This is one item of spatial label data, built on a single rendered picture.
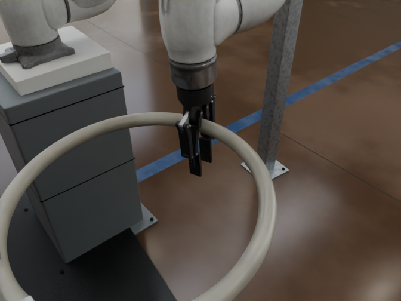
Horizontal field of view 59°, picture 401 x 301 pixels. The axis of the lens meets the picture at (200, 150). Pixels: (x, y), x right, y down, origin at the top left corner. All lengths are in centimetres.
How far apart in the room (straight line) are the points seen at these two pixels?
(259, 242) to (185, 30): 36
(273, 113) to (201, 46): 121
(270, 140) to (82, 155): 98
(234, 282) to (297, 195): 148
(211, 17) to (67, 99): 74
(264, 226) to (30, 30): 98
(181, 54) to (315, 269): 126
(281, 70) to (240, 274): 129
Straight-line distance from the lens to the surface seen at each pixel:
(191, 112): 71
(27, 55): 132
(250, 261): 53
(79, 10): 133
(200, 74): 66
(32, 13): 127
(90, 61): 129
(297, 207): 190
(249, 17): 70
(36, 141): 129
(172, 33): 62
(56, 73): 126
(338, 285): 168
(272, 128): 186
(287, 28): 163
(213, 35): 64
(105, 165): 146
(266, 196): 60
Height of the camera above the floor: 135
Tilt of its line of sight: 38 degrees down
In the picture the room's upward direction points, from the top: straight up
